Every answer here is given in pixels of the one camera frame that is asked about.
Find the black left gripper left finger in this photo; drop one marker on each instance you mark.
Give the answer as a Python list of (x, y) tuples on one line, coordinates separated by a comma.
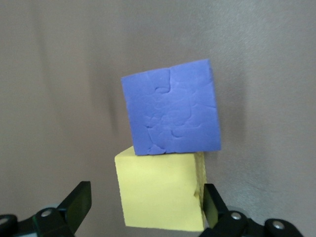
[(71, 219)]

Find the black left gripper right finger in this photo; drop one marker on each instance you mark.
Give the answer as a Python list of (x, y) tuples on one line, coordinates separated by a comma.
[(222, 222)]

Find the yellow foam cube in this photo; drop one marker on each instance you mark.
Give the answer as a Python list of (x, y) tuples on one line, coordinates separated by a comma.
[(158, 192)]

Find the purple foam cube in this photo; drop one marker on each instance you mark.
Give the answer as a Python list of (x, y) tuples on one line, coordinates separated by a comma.
[(172, 111)]

